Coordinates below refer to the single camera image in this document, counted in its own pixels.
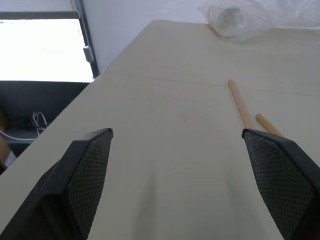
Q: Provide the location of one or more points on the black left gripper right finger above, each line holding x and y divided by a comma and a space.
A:
280, 180

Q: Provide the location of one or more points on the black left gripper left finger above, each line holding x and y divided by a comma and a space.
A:
75, 185

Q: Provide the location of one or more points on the wooden chopstick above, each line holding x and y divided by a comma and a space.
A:
239, 103
268, 125

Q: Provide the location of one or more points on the clear plastic wrap bundle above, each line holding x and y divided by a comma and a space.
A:
260, 20

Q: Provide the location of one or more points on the window with dark frame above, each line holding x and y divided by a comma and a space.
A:
42, 47

